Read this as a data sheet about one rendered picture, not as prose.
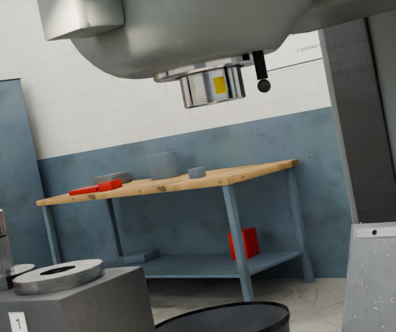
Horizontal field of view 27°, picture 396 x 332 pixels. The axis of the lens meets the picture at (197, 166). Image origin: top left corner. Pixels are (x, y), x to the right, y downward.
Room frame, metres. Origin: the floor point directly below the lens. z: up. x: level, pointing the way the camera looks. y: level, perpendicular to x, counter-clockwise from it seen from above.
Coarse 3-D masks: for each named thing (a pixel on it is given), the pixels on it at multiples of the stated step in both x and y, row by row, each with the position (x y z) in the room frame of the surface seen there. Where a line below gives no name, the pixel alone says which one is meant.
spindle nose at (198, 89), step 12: (204, 72) 0.61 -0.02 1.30; (216, 72) 0.61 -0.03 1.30; (228, 72) 0.61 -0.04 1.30; (240, 72) 0.62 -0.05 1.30; (180, 84) 0.63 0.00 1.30; (192, 84) 0.61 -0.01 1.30; (204, 84) 0.61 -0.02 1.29; (228, 84) 0.61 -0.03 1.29; (240, 84) 0.62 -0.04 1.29; (192, 96) 0.61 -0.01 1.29; (204, 96) 0.61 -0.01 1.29; (216, 96) 0.60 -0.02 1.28; (228, 96) 0.61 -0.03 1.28; (240, 96) 0.61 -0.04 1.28
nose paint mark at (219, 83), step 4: (216, 80) 0.60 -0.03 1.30; (220, 80) 0.61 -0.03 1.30; (224, 80) 0.61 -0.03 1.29; (216, 84) 0.60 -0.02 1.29; (220, 84) 0.61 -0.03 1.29; (224, 84) 0.61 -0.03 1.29; (216, 88) 0.60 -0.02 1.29; (220, 88) 0.60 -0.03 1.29; (224, 88) 0.61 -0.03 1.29; (216, 92) 0.60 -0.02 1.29; (220, 92) 0.60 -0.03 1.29; (224, 92) 0.61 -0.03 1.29
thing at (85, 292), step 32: (0, 288) 0.83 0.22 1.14; (32, 288) 0.77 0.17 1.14; (64, 288) 0.77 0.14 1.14; (96, 288) 0.77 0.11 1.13; (128, 288) 0.80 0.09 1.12; (0, 320) 0.78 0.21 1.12; (32, 320) 0.75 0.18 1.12; (64, 320) 0.73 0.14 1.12; (96, 320) 0.76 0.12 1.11; (128, 320) 0.79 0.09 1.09
